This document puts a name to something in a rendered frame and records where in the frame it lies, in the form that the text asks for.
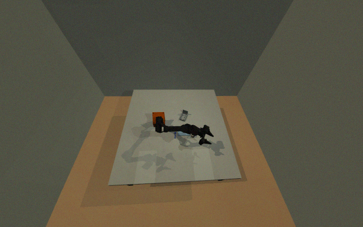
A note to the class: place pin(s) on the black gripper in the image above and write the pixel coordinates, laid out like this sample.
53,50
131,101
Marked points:
203,140

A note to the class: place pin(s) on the grey dish rack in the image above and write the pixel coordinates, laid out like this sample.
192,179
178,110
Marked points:
184,115

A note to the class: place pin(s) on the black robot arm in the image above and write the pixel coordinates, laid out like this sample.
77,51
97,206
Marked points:
186,128

